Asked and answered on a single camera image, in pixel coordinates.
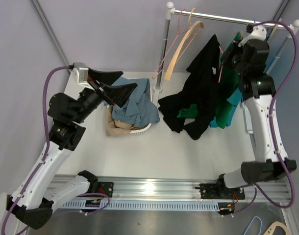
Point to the black t shirt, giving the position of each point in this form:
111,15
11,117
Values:
200,89

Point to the white slotted cable duct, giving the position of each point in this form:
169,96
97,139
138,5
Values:
190,206

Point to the grey blue t shirt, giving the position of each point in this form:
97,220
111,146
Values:
139,109

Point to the green t shirt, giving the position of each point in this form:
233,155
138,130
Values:
227,100

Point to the blue hanger on floor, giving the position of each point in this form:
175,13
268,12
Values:
254,227

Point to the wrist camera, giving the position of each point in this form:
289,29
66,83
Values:
259,32
79,74

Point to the metal clothes rack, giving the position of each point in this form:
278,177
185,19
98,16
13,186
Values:
171,10

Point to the white plastic basket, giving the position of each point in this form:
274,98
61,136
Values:
142,129

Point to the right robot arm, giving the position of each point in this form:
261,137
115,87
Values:
271,162

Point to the beige t shirt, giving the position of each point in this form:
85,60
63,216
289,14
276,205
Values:
116,128

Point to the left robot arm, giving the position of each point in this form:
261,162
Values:
62,138

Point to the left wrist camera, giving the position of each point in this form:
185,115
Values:
79,74

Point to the teal t shirt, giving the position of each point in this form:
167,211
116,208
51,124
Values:
242,76

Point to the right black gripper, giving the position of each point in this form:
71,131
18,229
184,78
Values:
229,53

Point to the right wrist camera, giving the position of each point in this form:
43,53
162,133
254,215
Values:
259,32

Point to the beige wooden hanger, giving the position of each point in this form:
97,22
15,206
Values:
272,33
186,40

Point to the aluminium mounting rail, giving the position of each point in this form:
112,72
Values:
152,188

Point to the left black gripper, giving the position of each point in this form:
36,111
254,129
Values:
118,95

